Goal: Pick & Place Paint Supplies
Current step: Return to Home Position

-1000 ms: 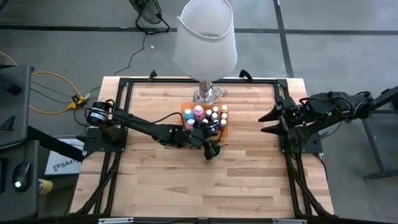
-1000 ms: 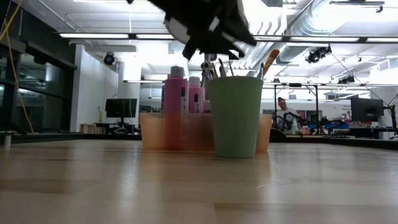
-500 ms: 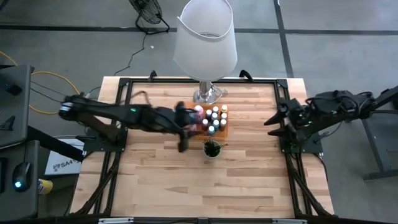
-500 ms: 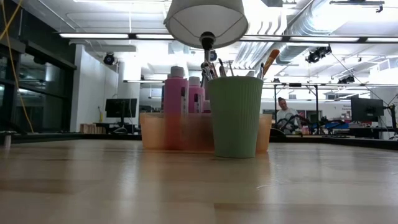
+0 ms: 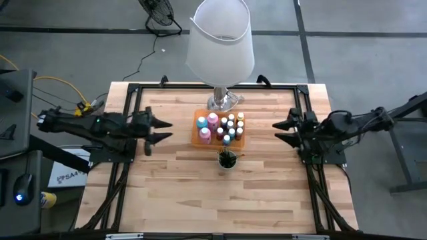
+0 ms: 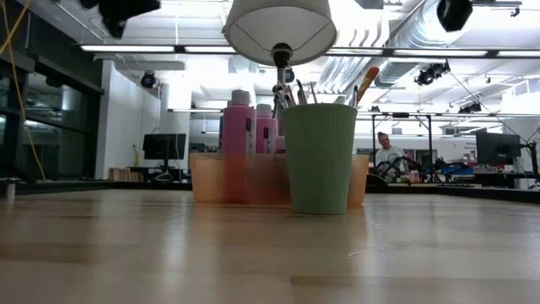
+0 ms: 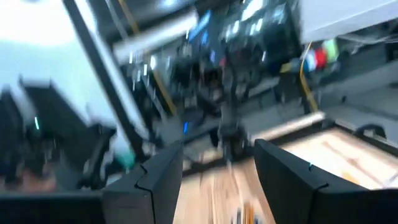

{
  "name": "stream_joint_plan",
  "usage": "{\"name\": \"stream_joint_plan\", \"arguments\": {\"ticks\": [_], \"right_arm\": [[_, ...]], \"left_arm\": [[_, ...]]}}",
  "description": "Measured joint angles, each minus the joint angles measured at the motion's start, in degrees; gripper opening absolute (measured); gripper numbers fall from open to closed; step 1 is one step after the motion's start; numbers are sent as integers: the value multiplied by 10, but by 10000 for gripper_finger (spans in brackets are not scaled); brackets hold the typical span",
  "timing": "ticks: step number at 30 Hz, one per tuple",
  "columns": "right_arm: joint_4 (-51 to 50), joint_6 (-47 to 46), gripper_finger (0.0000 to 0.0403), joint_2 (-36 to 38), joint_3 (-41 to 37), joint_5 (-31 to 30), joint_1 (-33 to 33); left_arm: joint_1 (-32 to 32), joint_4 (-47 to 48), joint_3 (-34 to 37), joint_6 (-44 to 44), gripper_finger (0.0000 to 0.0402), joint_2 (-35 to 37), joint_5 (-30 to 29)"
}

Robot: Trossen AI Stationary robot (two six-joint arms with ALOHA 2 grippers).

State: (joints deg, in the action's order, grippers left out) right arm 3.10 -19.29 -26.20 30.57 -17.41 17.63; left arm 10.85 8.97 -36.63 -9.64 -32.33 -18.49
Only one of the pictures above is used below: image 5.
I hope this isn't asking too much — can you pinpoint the black fan cable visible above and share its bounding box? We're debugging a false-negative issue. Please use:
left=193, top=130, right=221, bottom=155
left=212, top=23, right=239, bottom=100
left=122, top=35, right=158, bottom=81

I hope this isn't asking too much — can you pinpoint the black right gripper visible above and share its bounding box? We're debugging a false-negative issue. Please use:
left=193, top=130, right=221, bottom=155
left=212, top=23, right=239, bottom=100
left=272, top=107, right=320, bottom=151

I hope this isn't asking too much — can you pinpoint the white-shade chrome table lamp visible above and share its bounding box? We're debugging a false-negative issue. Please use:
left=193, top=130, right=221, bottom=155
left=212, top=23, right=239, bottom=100
left=185, top=0, right=256, bottom=113

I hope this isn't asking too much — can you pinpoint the black computer mouse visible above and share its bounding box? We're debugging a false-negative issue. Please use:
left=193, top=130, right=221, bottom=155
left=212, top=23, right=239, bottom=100
left=13, top=173, right=34, bottom=207

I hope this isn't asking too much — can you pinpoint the dark metal stand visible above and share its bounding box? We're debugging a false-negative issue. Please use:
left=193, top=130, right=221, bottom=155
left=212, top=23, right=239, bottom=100
left=366, top=91, right=427, bottom=194

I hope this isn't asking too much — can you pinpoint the white printed box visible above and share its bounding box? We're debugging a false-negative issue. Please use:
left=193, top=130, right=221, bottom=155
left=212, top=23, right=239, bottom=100
left=47, top=145, right=91, bottom=189

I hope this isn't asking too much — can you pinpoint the dark grey desk surface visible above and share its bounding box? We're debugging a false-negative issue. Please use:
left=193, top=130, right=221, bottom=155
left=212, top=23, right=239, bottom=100
left=0, top=149, right=43, bottom=234

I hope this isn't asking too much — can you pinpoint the large pink paint bottle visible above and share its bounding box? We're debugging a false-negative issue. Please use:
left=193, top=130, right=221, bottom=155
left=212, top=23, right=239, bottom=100
left=207, top=112, right=220, bottom=133
left=199, top=127, right=211, bottom=145

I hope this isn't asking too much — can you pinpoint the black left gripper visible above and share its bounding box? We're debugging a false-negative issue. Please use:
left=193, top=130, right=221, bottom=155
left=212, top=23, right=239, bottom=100
left=131, top=106, right=173, bottom=157

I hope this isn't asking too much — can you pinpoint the yellow power plug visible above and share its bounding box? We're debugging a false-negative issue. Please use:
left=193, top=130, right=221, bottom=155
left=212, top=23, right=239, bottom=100
left=73, top=101, right=93, bottom=117

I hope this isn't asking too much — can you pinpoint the yellow extension cord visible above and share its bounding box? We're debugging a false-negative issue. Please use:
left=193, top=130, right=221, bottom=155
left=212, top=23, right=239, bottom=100
left=0, top=54, right=90, bottom=120

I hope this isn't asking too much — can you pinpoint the black diagonal floor bar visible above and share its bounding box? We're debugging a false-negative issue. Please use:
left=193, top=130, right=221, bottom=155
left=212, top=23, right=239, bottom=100
left=29, top=134, right=91, bottom=174

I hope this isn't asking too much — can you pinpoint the dark grey desk panel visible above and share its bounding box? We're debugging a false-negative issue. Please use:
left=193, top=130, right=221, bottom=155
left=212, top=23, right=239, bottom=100
left=0, top=68, right=38, bottom=161

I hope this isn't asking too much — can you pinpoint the silver frame bracket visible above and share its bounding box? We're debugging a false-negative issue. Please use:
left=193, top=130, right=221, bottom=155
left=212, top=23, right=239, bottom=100
left=105, top=233, right=144, bottom=240
left=292, top=234, right=330, bottom=240

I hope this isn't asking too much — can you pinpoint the green ribbed cup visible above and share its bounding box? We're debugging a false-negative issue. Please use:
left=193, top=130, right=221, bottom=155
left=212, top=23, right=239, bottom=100
left=218, top=149, right=239, bottom=171

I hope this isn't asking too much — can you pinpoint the yellow can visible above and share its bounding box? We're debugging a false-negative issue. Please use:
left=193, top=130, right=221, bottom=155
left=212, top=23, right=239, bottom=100
left=40, top=191, right=57, bottom=209

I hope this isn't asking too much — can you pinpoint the black floor fan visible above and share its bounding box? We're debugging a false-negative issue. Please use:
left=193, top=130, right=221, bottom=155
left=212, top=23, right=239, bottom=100
left=138, top=0, right=183, bottom=37

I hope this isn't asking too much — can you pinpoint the translucent orange plastic tray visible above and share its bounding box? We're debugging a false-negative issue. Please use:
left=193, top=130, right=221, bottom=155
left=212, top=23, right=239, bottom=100
left=191, top=109, right=247, bottom=151

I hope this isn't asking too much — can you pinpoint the black floor cable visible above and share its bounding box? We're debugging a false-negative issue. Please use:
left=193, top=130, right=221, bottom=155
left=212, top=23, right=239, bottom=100
left=32, top=85, right=81, bottom=111

